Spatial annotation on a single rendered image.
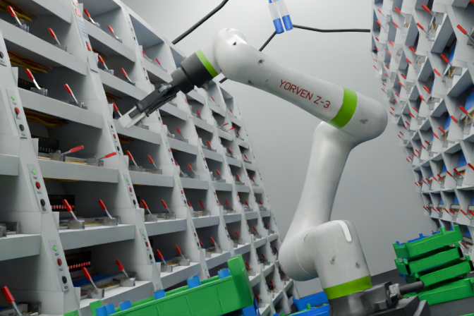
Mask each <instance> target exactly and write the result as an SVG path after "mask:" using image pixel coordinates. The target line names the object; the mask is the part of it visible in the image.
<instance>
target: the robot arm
mask: <svg viewBox="0 0 474 316"><path fill-rule="evenodd" d="M184 58H185V60H183V61H182V62H181V66H182V68H181V67H180V68H177V69H176V70H175V71H173V72H172V73H171V77H172V79H173V80H172V81H171V82H169V83H165V84H161V85H160V86H159V87H158V88H157V89H155V90H154V91H153V92H151V93H150V94H148V96H146V97H145V98H143V99H142V100H141V101H139V102H138V103H135V106H136V107H134V108H133V109H131V110H130V111H129V112H127V113H126V114H124V115H123V116H122V117H121V118H119V119H118V122H119V123H120V124H121V126H122V128H125V127H126V129H128V128H130V127H131V126H132V125H134V124H135V123H137V122H138V121H139V120H140V119H142V118H144V117H145V116H147V117H149V114H151V113H153V112H154V111H156V110H158V109H159V108H160V107H162V106H163V105H165V104H166V103H167V102H169V101H171V100H172V99H174V98H176V97H177V93H178V92H179V91H181V92H182V93H183V94H185V95H186V94H188V93H189V92H190V91H192V90H193V89H195V86H196V87H197V88H203V87H204V88H205V89H206V90H208V89H209V88H208V86H207V84H209V82H210V81H211V80H212V79H213V78H215V77H217V76H218V75H219V74H220V73H222V74H223V75H224V76H225V77H226V78H228V79H229V80H232V81H236V82H238V83H243V84H245V85H249V86H251V87H255V88H257V89H259V90H263V91H265V92H268V93H270V94H272V95H275V96H277V97H280V98H282V99H284V100H286V101H287V102H290V103H292V104H294V105H296V106H297V107H300V108H301V109H303V110H305V111H307V112H308V113H310V114H312V115H313V116H315V117H317V118H318V119H320V120H322V121H323V122H321V123H320V124H319V125H318V126H317V127H316V129H315V132H314V135H313V141H312V150H311V155H310V162H309V166H308V172H307V175H306V178H305V183H304V186H303V191H302V193H301V197H300V200H299V203H298V206H297V209H296V213H295V214H294V217H293V220H292V222H291V225H290V227H289V230H288V232H287V234H286V237H285V239H284V242H283V243H282V245H281V248H280V250H279V256H278V259H279V266H280V268H281V270H282V272H283V273H284V274H285V275H286V276H287V277H289V278H290V279H292V280H295V281H308V280H311V279H316V278H318V277H319V278H320V283H321V285H322V289H323V291H324V292H325V294H326V296H327V299H328V302H329V316H366V315H369V314H372V313H374V312H378V311H380V310H385V309H387V308H390V307H392V306H394V305H396V304H397V303H399V300H401V299H403V295H406V294H408V293H413V292H416V291H421V290H423V289H425V283H424V282H423V281H418V282H415V283H412V284H407V285H405V286H400V285H399V284H394V285H392V282H391V281H388V282H385V283H383V284H378V285H375V286H372V282H371V275H370V270H369V268H368V265H367V262H366V259H365V256H364V253H363V249H362V246H361V244H360V240H359V237H358V234H357V232H356V228H355V226H354V224H353V223H352V222H351V221H348V220H336V221H330V217H331V213H332V207H333V204H334V198H335V195H336V191H337V188H338V185H339V181H340V178H341V175H342V172H343V170H344V166H345V164H346V160H347V159H348V156H349V153H350V151H351V150H352V149H353V148H354V147H356V146H358V145H359V144H361V143H363V142H367V141H368V140H372V139H375V138H377V137H379V136H380V135H381V134H382V133H383V132H384V130H385V129H386V127H387V123H388V115H387V111H386V109H385V108H384V106H383V105H382V104H381V103H380V102H378V101H377V100H375V99H373V98H370V97H368V96H365V95H363V94H360V93H359V92H356V91H353V90H350V89H348V88H346V87H342V86H340V85H337V84H334V83H331V82H328V81H326V80H322V79H319V78H316V77H313V76H311V75H308V74H305V73H302V72H300V71H297V70H296V69H294V68H291V67H289V66H287V65H285V64H283V63H281V62H279V61H277V60H275V59H273V58H271V57H269V56H268V55H266V54H263V53H262V52H260V51H259V50H257V49H256V48H254V47H252V46H250V45H249V44H248V42H247V39H246V38H245V36H244V35H243V33H241V32H240V31H238V30H236V29H233V28H224V29H222V30H220V31H218V32H216V33H215V34H214V36H213V37H212V38H211V39H210V40H209V41H208V42H207V43H206V44H205V45H204V46H203V47H201V48H200V49H198V50H197V51H196V52H194V53H193V54H191V55H190V56H189V57H187V56H184Z"/></svg>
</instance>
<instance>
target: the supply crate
mask: <svg viewBox="0 0 474 316"><path fill-rule="evenodd" d="M227 264H228V266H229V270H230V272H229V273H230V276H228V277H225V278H223V279H220V278H219V275H217V276H214V277H211V278H208V279H204V280H202V281H200V283H201V286H197V287H195V288H191V289H189V288H188V285H187V286H182V287H180V288H176V289H174V290H171V291H167V292H165V294H166V297H163V298H160V299H157V300H155V297H154V296H152V297H149V298H146V299H143V300H139V301H136V302H134V303H131V307H132V308H129V309H127V310H123V311H121V308H120V307H119V308H115V311H116V313H114V314H111V315H107V316H220V315H224V314H226V313H229V312H233V311H235V310H239V309H241V308H245V307H248V306H251V305H253V299H254V293H253V289H252V286H251V283H250V280H249V277H248V273H247V270H246V268H245V264H244V261H243V257H242V255H241V254H240V255H235V256H233V257H231V259H230V260H228V261H227ZM102 306H103V305H102V300H101V299H99V300H96V301H93V302H91V303H90V309H91V312H92V316H97V313H96V310H95V308H99V307H102ZM63 316H79V314H78V310H77V309H75V310H72V311H69V312H65V313H64V314H63Z"/></svg>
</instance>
